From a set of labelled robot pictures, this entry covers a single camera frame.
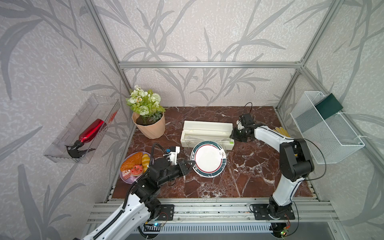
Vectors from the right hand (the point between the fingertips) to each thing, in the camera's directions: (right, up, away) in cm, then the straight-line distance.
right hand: (231, 135), depth 96 cm
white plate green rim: (-15, -9, -22) cm, 28 cm away
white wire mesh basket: (+35, +1, -35) cm, 50 cm away
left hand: (-22, -12, -26) cm, 36 cm away
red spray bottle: (-68, +4, -33) cm, 75 cm away
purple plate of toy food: (-59, -16, -10) cm, 62 cm away
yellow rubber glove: (+38, +2, +9) cm, 39 cm away
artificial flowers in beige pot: (-50, +13, -13) cm, 53 cm away
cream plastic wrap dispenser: (-23, +2, 0) cm, 23 cm away
